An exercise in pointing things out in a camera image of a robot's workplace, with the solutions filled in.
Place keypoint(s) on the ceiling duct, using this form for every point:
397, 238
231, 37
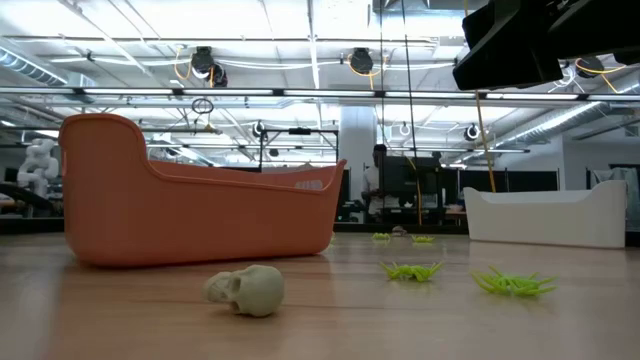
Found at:
25, 65

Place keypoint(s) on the orange plastic bin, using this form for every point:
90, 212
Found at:
175, 220

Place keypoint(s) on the white plastic bin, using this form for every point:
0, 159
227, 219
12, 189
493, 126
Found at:
550, 220

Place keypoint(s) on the white pillar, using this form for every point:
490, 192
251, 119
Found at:
357, 135

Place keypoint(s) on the long light bar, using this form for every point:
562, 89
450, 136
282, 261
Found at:
125, 91

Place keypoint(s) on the green plastic toy spider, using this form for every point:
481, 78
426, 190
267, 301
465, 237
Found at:
381, 236
510, 285
412, 272
423, 239

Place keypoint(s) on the black partition panel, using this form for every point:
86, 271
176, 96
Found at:
525, 180

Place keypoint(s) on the white robot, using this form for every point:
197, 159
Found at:
37, 167

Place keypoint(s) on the black stand frame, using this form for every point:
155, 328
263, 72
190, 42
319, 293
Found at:
299, 131

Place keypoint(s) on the beige toy skull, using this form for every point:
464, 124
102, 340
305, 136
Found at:
250, 291

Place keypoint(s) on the black background monitor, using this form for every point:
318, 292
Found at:
410, 180

